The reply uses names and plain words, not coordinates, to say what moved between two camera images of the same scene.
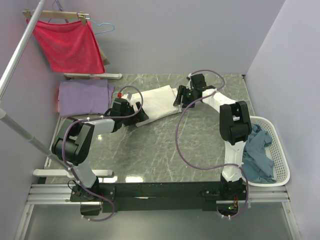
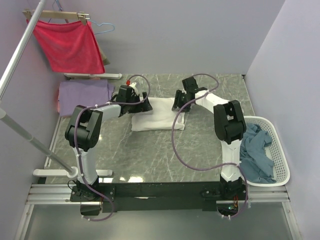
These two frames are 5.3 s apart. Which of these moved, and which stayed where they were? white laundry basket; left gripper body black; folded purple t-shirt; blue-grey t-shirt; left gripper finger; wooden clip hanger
Moved: left gripper finger; left gripper body black
Stayed: wooden clip hanger; blue-grey t-shirt; folded purple t-shirt; white laundry basket
